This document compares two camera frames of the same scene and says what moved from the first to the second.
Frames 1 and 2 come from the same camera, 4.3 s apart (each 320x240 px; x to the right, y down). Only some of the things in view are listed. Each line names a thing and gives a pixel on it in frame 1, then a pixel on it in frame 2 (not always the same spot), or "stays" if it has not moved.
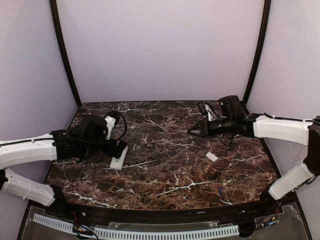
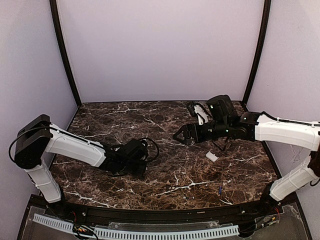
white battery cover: x=211 y=156 stays
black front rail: x=232 y=215 stays
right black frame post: x=267 y=7 stays
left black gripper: x=116 y=149 to x=139 y=169
